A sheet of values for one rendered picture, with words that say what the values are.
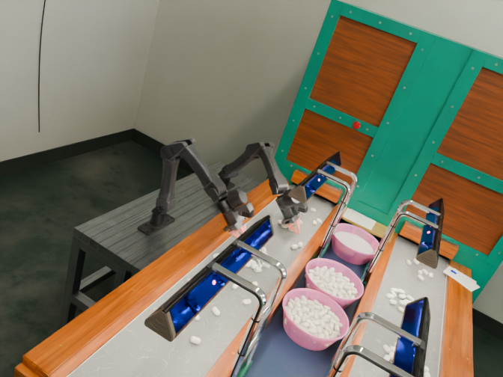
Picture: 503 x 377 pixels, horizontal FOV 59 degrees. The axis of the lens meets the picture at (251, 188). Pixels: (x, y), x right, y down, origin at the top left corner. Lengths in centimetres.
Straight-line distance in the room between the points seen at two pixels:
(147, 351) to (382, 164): 164
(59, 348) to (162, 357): 29
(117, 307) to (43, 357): 28
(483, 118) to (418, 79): 37
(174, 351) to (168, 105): 299
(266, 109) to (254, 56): 43
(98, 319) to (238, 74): 267
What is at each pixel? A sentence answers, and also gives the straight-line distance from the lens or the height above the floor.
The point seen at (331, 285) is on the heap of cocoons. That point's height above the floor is 74.
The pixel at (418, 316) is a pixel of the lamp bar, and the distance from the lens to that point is 143.
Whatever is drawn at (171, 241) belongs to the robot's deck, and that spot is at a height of 67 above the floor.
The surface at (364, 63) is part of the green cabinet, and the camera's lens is 251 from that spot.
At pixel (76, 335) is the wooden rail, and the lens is 145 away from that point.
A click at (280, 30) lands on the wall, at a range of 360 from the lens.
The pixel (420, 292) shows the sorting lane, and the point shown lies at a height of 74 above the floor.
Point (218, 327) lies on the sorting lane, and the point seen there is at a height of 74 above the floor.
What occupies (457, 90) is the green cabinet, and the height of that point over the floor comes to 159.
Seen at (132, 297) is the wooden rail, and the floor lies 77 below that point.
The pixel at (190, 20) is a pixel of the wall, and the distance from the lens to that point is 399.
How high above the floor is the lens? 184
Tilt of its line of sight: 26 degrees down
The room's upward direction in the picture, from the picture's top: 19 degrees clockwise
